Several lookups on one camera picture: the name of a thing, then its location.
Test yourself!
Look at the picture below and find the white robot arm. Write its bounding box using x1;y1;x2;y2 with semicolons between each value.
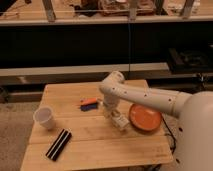
99;71;213;171

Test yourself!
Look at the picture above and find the orange marker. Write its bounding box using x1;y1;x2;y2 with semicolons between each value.
80;98;98;105

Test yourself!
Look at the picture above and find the blue marker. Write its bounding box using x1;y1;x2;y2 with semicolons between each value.
80;103;98;112

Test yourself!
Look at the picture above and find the orange plate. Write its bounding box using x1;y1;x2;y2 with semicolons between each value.
129;104;162;132

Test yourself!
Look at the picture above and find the wooden table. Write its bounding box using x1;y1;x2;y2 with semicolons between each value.
21;82;173;171

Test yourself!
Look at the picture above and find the white plastic cup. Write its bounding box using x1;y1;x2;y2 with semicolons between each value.
33;107;55;130

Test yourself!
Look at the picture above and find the black striped rectangular block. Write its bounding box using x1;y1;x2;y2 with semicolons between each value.
45;129;72;161

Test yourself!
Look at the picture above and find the black cable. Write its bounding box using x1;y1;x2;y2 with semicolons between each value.
161;114;177;155

